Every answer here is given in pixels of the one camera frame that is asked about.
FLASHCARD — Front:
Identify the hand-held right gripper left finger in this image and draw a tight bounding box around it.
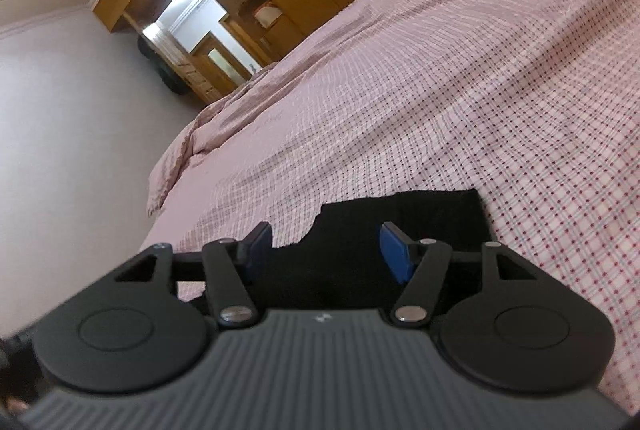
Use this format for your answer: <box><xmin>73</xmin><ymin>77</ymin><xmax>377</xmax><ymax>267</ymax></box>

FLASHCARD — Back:
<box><xmin>113</xmin><ymin>221</ymin><xmax>274</xmax><ymax>329</ymax></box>

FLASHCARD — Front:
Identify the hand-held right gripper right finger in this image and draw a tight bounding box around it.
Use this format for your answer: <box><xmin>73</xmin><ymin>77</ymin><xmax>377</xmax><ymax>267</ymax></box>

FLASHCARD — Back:
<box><xmin>379</xmin><ymin>221</ymin><xmax>539</xmax><ymax>329</ymax></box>

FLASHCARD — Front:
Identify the open wooden door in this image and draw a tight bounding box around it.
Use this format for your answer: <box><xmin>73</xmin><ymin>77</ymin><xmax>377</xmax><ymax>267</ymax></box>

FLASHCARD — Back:
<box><xmin>145</xmin><ymin>24</ymin><xmax>223</xmax><ymax>107</ymax></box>

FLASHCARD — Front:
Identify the pink checked bed cover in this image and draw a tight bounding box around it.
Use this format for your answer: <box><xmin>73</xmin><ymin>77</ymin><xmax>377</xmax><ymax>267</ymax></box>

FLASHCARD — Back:
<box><xmin>145</xmin><ymin>0</ymin><xmax>640</xmax><ymax>411</ymax></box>

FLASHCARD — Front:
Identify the white and red box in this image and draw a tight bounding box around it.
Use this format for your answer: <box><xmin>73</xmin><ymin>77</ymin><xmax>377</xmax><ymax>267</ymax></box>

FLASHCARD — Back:
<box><xmin>252</xmin><ymin>5</ymin><xmax>284</xmax><ymax>31</ymax></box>

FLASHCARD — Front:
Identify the black button cardigan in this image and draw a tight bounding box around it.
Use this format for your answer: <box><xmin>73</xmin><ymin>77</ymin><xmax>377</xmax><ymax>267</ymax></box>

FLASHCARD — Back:
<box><xmin>240</xmin><ymin>189</ymin><xmax>499</xmax><ymax>312</ymax></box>

